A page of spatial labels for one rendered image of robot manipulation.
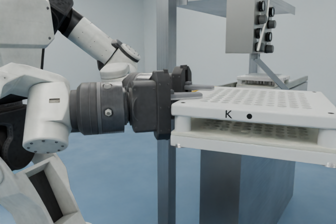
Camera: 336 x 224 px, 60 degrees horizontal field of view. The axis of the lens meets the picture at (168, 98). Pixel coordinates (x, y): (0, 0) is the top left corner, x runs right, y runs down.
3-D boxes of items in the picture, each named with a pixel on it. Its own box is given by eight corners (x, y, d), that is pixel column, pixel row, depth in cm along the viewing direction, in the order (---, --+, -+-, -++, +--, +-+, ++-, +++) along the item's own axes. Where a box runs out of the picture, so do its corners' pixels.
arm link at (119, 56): (119, 102, 86) (127, 86, 104) (141, 76, 84) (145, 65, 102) (90, 79, 84) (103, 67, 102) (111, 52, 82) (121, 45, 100)
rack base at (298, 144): (170, 145, 48) (170, 131, 47) (205, 114, 70) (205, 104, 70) (341, 167, 39) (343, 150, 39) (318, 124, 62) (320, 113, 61)
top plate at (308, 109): (170, 116, 47) (170, 103, 46) (206, 94, 69) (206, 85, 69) (345, 131, 38) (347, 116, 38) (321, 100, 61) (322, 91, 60)
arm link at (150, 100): (162, 67, 55) (97, 69, 53) (173, 70, 46) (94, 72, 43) (163, 132, 57) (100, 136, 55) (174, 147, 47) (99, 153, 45)
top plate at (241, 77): (279, 82, 157) (279, 78, 157) (236, 79, 171) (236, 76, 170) (290, 78, 177) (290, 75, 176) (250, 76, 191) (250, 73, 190)
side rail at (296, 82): (243, 109, 109) (243, 100, 108) (238, 108, 110) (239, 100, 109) (307, 80, 216) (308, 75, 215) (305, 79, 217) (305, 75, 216)
